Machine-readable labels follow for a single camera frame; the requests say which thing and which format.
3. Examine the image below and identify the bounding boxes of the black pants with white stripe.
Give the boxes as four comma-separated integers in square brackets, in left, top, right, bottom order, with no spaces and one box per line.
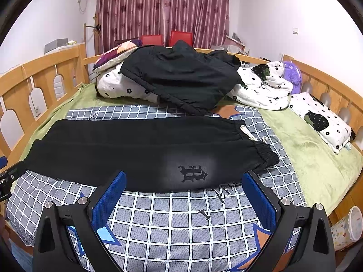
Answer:
[25,117,279,193]

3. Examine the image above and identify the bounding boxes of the star patterned waste bin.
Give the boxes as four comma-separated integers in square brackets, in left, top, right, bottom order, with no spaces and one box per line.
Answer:
[330,206,362,251]

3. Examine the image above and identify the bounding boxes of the green fleece blanket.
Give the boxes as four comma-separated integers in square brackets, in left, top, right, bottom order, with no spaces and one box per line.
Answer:
[20,84,362,214]

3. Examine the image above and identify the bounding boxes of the grey checkered bed sheet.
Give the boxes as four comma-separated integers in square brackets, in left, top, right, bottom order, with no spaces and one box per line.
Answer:
[6,105,306,271]

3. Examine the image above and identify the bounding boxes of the white floral pillow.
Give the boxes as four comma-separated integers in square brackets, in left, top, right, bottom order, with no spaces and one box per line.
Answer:
[289,92,351,155]

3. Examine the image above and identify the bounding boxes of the grey box on shelf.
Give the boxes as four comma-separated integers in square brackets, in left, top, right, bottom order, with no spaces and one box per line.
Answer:
[44,38,68,55]

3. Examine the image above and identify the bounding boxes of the purple patterned pillow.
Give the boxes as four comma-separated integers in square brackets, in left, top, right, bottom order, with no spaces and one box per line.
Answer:
[93,39,142,73]

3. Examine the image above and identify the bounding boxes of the wooden coat rack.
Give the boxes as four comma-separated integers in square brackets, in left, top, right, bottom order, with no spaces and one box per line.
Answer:
[83,23,101,56]

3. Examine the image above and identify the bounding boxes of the white floral duvet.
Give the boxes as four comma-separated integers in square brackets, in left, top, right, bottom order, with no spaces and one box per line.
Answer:
[95,61,293,111]

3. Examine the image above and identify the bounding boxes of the purple plush toy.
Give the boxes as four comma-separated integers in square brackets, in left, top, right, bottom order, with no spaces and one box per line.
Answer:
[283,61,302,94]

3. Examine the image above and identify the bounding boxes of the left red chair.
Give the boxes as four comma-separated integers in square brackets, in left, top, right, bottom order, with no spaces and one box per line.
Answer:
[140,34,164,46]

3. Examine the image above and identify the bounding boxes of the maroon striped curtain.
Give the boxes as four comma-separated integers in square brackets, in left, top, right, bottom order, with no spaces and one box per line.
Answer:
[94,0,230,54]

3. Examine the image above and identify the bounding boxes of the black jacket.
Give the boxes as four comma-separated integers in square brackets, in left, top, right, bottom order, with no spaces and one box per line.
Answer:
[120,41,242,116]

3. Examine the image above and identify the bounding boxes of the white charging cable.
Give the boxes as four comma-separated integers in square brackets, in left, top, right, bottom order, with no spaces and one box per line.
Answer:
[17,63,41,114]

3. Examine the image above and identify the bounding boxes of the wooden bed frame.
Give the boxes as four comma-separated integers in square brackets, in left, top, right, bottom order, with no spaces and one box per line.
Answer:
[1,44,362,222]

